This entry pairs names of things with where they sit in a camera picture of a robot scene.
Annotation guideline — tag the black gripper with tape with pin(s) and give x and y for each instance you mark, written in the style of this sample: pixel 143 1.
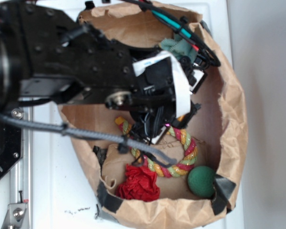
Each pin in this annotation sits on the black gripper with tape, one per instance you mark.
pixel 161 97

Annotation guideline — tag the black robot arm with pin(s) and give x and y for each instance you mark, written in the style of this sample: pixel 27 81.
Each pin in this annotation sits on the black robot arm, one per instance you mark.
pixel 47 57

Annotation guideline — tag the teal cloth rag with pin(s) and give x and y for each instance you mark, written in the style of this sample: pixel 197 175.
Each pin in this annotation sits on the teal cloth rag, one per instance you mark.
pixel 179 47

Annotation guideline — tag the brown paper bag tray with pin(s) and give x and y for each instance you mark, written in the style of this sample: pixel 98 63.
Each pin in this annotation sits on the brown paper bag tray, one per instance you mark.
pixel 219 129

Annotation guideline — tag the red crumpled tissue paper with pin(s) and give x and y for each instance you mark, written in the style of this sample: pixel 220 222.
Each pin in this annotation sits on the red crumpled tissue paper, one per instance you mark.
pixel 140 184

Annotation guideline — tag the green golf ball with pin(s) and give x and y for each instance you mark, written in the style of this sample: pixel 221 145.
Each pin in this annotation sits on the green golf ball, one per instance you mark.
pixel 200 181

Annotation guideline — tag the multicolour twisted rope toy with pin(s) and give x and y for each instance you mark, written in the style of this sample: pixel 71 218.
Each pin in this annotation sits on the multicolour twisted rope toy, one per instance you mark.
pixel 181 168

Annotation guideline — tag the aluminium rail frame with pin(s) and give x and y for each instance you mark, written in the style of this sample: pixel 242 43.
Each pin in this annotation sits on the aluminium rail frame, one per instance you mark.
pixel 21 175

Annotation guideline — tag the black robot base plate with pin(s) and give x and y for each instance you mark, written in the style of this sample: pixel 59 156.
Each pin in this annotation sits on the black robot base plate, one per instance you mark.
pixel 10 147

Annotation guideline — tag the metal corner bracket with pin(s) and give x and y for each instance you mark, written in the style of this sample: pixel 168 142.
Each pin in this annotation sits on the metal corner bracket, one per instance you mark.
pixel 16 217

